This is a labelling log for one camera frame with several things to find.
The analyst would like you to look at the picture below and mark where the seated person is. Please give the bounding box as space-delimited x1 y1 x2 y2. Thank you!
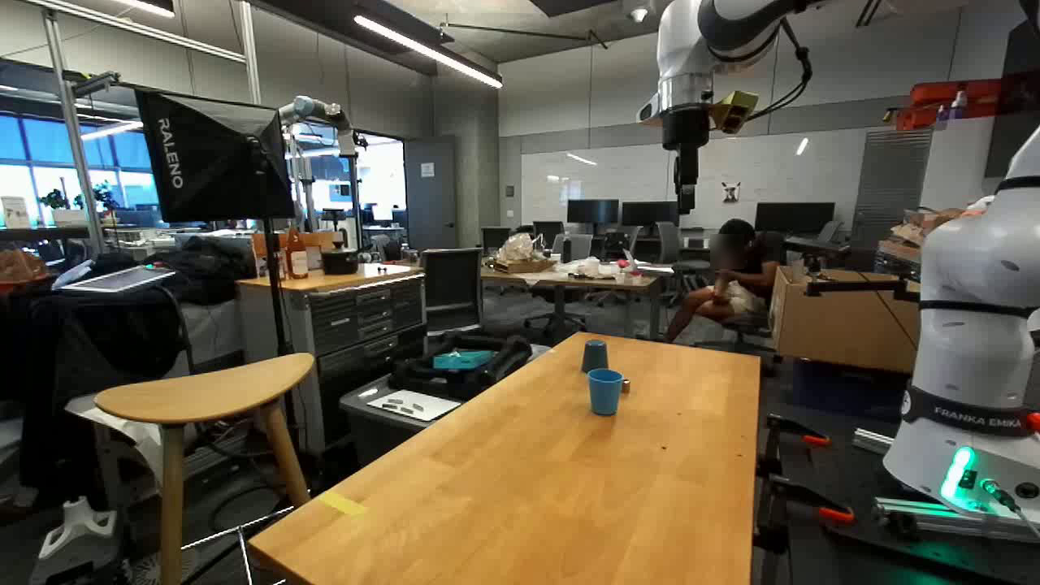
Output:
664 217 787 347

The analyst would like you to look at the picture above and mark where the black bag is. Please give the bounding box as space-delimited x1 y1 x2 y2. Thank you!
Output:
388 332 536 404

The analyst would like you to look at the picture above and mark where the yellow tape strip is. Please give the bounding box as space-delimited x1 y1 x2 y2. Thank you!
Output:
320 492 375 525

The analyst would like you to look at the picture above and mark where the white floor object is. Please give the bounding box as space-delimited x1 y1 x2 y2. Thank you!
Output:
31 493 125 585

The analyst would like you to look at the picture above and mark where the long ceiling light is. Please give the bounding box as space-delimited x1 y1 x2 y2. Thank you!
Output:
348 10 508 96

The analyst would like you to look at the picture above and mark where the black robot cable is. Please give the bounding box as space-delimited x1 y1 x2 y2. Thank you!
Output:
710 18 820 125

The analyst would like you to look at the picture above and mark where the orange handled black clamp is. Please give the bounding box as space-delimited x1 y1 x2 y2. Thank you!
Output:
755 476 863 555
760 412 837 482

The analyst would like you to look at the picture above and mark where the black softbox light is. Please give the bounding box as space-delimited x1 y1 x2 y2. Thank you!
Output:
134 87 299 229

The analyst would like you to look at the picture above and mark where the yellowish wrist camera box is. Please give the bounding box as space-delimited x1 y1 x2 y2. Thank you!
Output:
710 87 763 138

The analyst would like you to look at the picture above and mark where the grey drawer cabinet wooden top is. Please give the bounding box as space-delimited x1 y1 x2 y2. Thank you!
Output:
234 261 428 460

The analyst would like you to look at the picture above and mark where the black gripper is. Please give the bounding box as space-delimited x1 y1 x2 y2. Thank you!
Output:
661 104 714 217

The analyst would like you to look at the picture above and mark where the wooden stool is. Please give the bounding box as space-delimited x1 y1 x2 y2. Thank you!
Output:
90 351 320 585

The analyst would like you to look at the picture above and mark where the grey plastic case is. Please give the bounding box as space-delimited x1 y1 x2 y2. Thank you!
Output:
337 378 466 467

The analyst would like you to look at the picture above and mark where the black computer monitor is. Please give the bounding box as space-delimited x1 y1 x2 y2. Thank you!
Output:
566 194 620 231
755 200 838 240
619 200 684 234

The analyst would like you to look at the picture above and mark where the grey door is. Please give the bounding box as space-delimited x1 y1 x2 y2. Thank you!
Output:
406 134 463 255

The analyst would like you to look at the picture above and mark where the red banner sign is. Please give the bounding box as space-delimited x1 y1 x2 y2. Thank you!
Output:
895 69 1040 138

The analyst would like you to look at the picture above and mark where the cluttered wooden background table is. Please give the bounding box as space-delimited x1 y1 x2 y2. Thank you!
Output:
479 231 661 340

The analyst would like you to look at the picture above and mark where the black light stand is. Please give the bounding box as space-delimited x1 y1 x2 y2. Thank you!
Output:
257 214 293 361

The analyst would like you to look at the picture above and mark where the black draped cloth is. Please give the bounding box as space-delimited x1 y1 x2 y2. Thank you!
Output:
0 275 195 515

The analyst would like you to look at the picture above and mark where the orange bottle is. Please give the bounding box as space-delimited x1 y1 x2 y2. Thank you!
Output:
284 231 316 282

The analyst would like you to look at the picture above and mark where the large cardboard box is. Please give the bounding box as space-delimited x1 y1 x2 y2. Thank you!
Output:
767 262 926 378

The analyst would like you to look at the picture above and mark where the light blue cup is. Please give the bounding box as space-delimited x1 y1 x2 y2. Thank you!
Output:
585 366 631 421

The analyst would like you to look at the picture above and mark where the dark blue cup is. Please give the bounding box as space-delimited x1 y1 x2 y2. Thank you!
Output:
579 339 614 378

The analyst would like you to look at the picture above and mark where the white wall whiteboard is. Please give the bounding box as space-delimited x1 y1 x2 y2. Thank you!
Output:
518 130 871 234

